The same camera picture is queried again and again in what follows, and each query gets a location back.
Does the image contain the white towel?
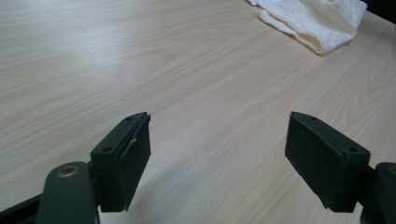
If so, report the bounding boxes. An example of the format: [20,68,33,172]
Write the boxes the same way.
[247,0,368,55]

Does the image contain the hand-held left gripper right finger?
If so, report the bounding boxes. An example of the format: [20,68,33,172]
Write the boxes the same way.
[284,111,372,214]

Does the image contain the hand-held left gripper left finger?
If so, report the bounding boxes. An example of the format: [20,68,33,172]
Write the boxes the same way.
[89,111,152,214]

